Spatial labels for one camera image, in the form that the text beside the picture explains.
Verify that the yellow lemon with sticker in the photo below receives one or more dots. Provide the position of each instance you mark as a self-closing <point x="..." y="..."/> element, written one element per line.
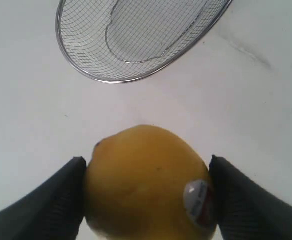
<point x="146" y="183"/>

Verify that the oval metal mesh basket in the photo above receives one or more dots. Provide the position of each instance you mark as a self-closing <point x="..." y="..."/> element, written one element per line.
<point x="122" y="41"/>

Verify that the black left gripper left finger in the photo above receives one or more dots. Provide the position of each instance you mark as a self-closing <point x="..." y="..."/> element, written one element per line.
<point x="53" y="211"/>

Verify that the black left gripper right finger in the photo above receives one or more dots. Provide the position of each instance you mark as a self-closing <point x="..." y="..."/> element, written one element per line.
<point x="245" y="211"/>

